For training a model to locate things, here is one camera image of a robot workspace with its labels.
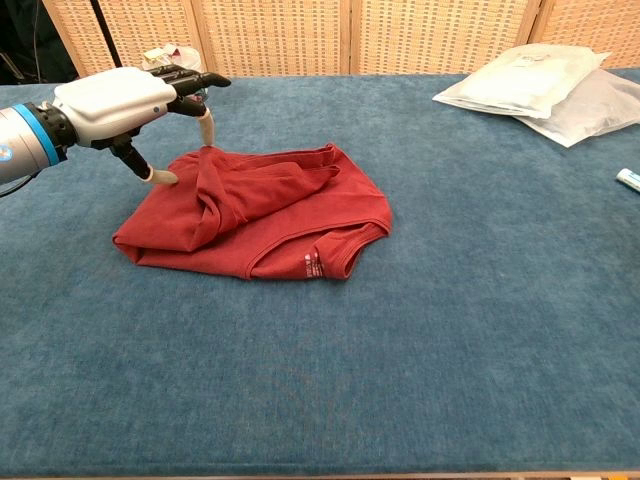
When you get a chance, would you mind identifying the white marker pen black cap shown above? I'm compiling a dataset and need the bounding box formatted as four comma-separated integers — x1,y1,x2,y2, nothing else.
615,167,640,192

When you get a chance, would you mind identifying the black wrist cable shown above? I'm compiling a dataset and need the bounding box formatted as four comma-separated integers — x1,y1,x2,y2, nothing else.
0,172,39,199

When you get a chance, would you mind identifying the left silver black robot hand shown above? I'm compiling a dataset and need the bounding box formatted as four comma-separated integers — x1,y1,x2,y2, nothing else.
52,63,232,187

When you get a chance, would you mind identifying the blue carpet table mat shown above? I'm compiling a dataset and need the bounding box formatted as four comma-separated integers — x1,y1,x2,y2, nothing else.
0,67,640,476

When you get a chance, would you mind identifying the white plastic bag package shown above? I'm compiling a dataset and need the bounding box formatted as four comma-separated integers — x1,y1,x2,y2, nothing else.
432,43,612,120

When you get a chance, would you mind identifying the translucent empty plastic bag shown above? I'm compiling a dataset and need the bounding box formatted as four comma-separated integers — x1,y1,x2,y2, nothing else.
514,68,640,149

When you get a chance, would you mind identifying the wicker folding screen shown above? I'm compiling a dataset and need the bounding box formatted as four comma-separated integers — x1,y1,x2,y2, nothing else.
42,0,640,84

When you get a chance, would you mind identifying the red t-shirt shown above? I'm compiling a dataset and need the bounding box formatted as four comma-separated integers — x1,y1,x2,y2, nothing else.
112,143,394,282

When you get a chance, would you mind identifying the clear jar of binder clips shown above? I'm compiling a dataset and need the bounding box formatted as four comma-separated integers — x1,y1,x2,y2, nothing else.
141,43,209,99

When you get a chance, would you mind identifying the black tripod stand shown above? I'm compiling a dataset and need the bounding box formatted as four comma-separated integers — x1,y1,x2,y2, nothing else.
89,0,124,69

